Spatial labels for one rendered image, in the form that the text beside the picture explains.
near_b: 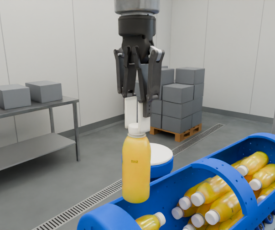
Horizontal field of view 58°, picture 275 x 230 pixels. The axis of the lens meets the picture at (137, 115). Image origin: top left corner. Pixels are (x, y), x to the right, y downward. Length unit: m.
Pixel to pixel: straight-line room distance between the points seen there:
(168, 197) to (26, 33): 3.44
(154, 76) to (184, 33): 5.93
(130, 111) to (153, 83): 0.10
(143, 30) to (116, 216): 0.40
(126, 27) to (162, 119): 4.00
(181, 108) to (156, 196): 3.32
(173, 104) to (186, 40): 2.51
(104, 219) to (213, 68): 5.61
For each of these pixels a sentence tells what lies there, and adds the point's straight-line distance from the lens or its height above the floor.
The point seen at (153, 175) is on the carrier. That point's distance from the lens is 1.29.
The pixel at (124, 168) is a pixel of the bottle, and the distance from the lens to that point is 0.57.
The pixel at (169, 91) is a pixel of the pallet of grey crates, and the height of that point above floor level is 0.86.
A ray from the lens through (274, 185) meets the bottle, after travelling 1.14.
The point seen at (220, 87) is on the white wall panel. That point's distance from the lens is 6.02.
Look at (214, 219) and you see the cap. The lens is 0.84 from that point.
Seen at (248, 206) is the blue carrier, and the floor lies 1.15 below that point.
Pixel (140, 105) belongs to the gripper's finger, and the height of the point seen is 1.49.
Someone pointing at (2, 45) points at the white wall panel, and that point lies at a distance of 3.89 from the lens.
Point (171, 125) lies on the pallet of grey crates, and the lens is 4.33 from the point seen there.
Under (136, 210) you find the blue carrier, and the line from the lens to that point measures 0.87.
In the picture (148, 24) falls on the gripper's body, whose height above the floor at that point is 1.64.
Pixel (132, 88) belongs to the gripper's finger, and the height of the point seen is 1.51.
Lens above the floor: 1.61
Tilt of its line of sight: 16 degrees down
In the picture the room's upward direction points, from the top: straight up
